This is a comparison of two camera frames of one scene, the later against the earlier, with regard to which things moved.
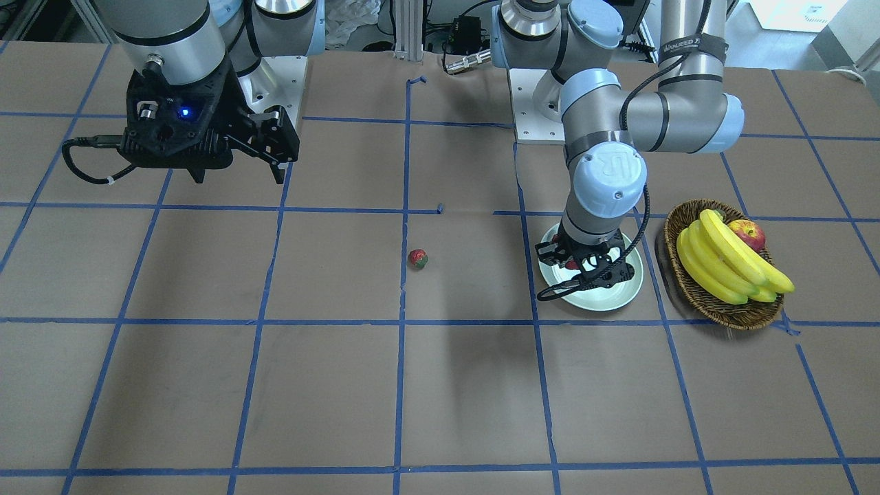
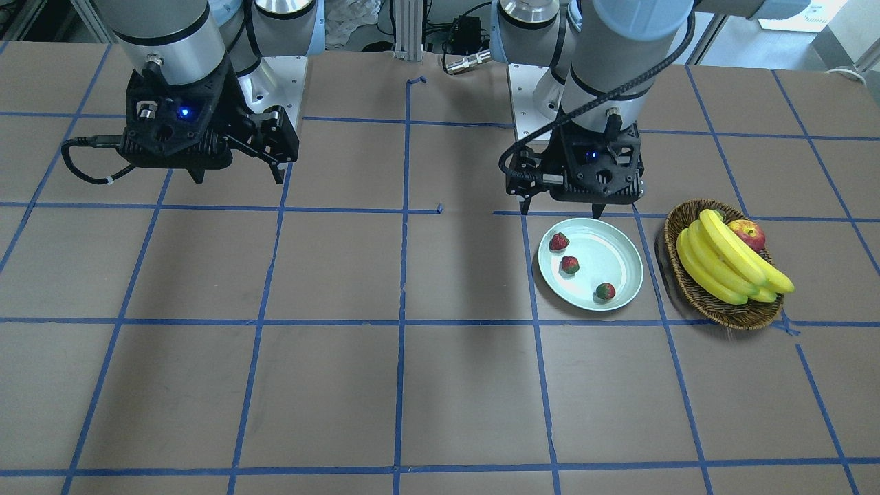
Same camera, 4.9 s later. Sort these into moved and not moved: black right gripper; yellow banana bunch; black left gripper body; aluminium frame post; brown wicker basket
Moved: black left gripper body
Not moved: yellow banana bunch; black right gripper; brown wicker basket; aluminium frame post
